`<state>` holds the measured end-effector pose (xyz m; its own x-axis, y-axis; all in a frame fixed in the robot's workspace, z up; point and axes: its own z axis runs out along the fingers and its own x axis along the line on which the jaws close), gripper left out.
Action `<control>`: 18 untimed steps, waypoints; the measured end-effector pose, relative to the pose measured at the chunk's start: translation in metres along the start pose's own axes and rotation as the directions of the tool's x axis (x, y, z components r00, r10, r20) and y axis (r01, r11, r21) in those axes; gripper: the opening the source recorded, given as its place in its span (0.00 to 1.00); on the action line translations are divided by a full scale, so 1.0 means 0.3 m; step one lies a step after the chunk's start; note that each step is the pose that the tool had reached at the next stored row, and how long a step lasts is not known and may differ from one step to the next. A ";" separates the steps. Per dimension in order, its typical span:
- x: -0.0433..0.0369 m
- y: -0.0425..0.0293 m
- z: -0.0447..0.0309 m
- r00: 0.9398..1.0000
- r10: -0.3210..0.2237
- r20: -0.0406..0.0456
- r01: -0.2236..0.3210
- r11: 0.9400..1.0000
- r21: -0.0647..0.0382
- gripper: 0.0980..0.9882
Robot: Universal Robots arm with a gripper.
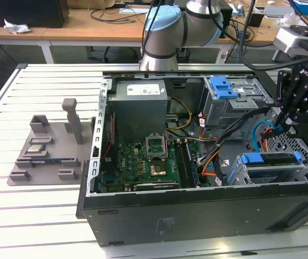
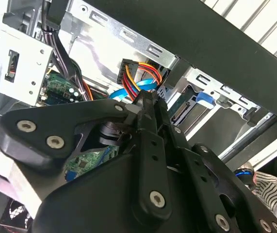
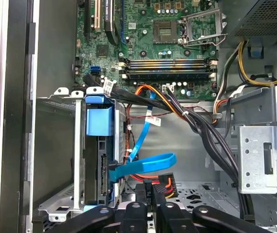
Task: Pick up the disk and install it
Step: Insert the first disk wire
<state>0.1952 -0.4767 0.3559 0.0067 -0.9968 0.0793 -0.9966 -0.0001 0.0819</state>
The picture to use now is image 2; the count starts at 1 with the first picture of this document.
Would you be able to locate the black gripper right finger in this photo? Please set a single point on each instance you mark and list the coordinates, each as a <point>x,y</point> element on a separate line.
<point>201,170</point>

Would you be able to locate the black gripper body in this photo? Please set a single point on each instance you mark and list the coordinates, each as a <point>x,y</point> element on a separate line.
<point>99,194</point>

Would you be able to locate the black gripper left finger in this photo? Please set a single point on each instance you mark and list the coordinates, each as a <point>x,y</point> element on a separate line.
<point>43,121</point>

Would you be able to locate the hard disk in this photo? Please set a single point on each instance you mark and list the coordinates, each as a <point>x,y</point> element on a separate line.
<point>205,99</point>

